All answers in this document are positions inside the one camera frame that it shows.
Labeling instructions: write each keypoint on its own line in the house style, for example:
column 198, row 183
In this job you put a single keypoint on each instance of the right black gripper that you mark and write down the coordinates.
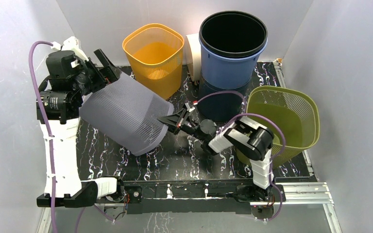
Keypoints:
column 182, row 118

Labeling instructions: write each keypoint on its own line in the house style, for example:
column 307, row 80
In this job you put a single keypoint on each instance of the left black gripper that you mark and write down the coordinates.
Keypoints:
column 112, row 72

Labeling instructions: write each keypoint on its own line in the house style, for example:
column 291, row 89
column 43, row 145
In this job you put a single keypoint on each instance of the grey mesh waste basket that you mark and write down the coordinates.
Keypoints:
column 127, row 112

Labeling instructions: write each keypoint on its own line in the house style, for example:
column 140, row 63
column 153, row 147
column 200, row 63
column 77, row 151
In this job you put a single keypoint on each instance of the orange mesh waste basket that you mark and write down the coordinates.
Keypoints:
column 155, row 54

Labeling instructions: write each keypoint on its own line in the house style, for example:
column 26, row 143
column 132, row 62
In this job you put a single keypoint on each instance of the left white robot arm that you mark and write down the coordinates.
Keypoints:
column 61, row 97

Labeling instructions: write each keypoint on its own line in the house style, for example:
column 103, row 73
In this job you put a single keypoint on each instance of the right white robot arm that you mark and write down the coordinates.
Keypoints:
column 251, row 138

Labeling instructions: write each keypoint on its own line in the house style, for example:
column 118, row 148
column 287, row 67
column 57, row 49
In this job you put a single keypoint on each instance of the white curved plastic object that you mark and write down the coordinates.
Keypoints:
column 193, row 56

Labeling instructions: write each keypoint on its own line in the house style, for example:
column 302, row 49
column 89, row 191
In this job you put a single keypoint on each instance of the blue plastic bin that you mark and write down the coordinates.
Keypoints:
column 224, row 81

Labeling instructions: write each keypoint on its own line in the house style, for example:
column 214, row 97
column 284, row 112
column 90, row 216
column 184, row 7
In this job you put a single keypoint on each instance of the olive green mesh basket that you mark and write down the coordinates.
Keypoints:
column 294, row 112

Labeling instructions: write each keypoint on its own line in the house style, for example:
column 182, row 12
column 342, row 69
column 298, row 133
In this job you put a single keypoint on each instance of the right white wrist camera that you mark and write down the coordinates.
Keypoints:
column 190, row 106

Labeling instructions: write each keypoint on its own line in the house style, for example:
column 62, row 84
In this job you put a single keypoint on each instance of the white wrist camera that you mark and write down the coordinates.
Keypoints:
column 190, row 106
column 73, row 44

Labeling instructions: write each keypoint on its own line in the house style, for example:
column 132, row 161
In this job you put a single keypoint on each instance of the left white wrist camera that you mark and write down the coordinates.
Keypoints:
column 73, row 44

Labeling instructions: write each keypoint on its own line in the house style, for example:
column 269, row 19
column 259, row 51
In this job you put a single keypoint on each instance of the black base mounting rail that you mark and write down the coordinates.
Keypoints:
column 198, row 197

